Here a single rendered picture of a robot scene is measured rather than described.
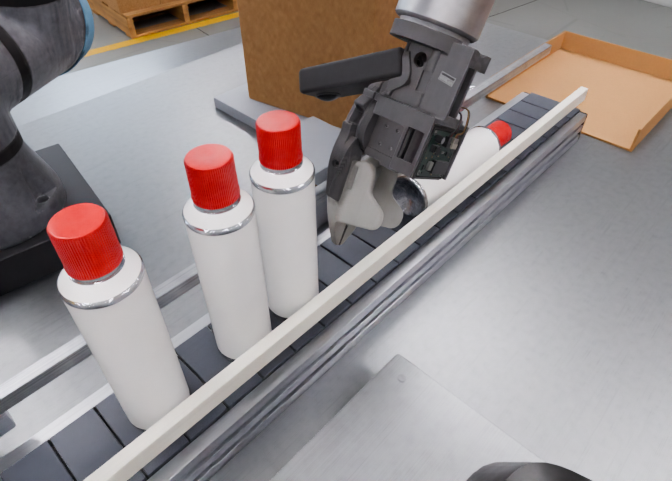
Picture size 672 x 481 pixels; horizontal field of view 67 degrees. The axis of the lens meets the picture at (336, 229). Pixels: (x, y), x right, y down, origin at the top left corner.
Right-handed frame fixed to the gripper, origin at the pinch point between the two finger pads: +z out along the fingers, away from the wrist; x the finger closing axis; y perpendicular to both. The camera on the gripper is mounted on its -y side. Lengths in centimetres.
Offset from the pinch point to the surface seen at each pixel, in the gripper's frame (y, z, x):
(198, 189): 0.9, -4.6, -19.1
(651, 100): 10, -27, 67
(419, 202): 1.6, -3.5, 12.3
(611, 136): 10, -19, 53
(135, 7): -292, 4, 149
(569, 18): -102, -90, 344
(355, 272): 4.2, 2.5, -0.6
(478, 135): 0.8, -12.4, 22.1
